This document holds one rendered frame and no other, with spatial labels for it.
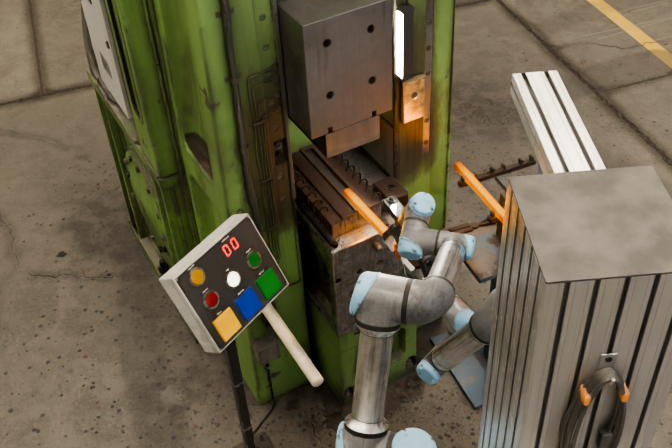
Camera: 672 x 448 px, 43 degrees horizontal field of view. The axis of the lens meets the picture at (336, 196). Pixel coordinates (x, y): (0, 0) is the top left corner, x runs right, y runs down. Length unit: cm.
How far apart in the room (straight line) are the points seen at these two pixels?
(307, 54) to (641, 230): 134
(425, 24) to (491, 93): 248
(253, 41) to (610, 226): 144
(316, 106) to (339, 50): 19
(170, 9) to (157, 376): 169
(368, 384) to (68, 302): 231
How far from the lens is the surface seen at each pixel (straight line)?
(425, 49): 293
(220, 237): 260
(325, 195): 302
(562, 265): 132
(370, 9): 253
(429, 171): 326
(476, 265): 315
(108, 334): 406
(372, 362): 219
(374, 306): 212
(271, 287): 270
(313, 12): 250
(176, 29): 288
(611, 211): 143
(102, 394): 385
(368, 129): 275
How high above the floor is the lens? 295
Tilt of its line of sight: 41 degrees down
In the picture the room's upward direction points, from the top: 3 degrees counter-clockwise
